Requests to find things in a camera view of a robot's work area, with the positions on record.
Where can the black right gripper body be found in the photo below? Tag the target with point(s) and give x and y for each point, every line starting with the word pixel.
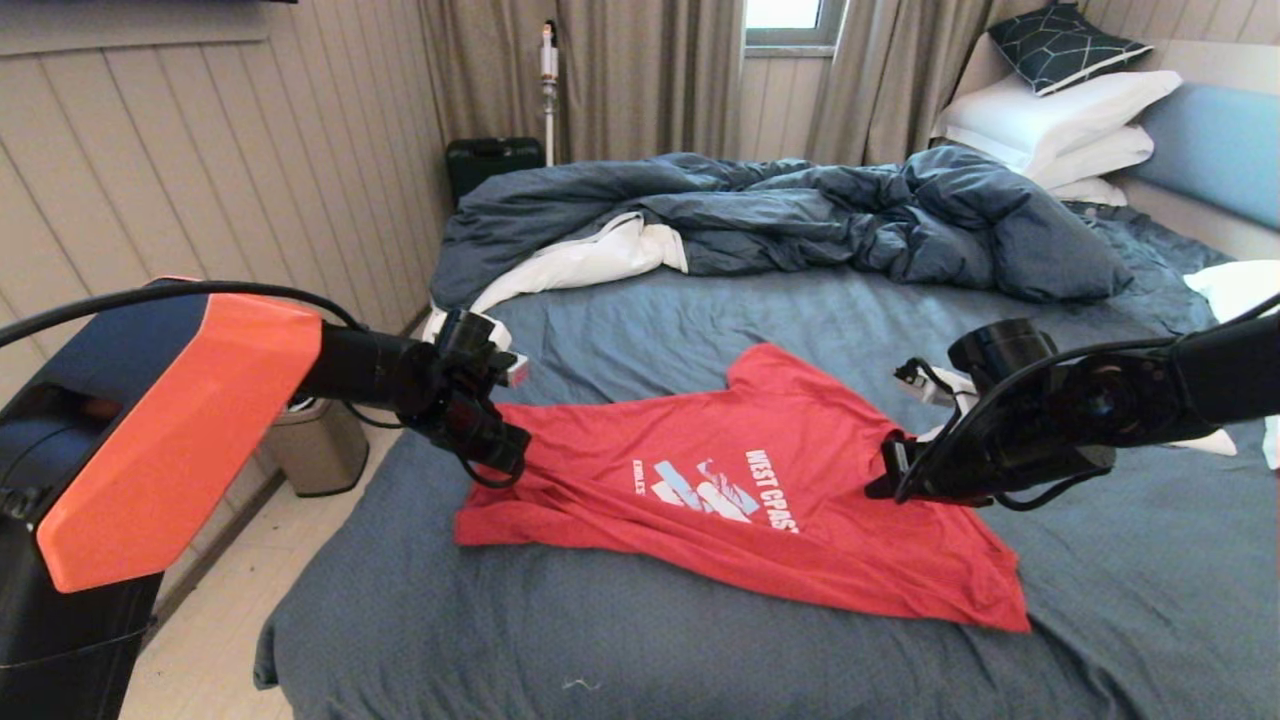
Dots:
pixel 1000 460

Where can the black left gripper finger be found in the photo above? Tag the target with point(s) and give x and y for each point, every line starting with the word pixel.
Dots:
pixel 514 463
pixel 515 442

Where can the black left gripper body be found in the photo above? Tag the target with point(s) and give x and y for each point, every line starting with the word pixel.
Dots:
pixel 470 425

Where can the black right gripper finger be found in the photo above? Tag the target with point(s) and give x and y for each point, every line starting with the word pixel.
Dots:
pixel 893 484
pixel 896 455

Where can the red printed t-shirt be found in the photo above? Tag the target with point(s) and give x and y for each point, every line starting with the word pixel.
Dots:
pixel 800 560

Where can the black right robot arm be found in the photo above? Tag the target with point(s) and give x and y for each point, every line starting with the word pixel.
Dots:
pixel 1220 380

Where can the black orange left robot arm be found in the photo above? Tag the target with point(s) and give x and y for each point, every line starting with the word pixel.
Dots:
pixel 180 420

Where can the beige trash bin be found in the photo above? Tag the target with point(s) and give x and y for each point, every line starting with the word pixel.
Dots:
pixel 320 450

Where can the flat white remote control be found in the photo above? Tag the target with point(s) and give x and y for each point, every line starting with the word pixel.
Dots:
pixel 1215 443

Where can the blue-grey bed sheet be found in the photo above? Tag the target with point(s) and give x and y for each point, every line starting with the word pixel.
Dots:
pixel 700 320

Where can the small white thread scrap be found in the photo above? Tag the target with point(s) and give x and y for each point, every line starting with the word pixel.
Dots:
pixel 572 685

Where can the dark green suitcase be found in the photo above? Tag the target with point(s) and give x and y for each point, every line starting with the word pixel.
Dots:
pixel 490 165

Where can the dark blue crumpled duvet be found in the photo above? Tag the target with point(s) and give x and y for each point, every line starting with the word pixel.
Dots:
pixel 800 210

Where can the large white pillow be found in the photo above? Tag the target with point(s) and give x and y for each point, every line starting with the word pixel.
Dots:
pixel 1040 115

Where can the white stick vacuum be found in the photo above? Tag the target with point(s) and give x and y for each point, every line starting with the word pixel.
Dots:
pixel 549 60

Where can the beige curtain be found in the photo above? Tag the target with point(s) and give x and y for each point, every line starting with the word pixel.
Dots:
pixel 880 80
pixel 650 80

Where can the blue headboard cushion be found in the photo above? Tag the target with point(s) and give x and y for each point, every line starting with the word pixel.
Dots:
pixel 1220 150

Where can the dark geometric patterned cushion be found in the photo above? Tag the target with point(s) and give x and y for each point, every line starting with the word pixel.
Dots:
pixel 1060 45

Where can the window with grey frame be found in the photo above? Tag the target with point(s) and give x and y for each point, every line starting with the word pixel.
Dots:
pixel 785 12

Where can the black wall screen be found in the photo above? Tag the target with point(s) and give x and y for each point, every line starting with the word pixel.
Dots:
pixel 150 2

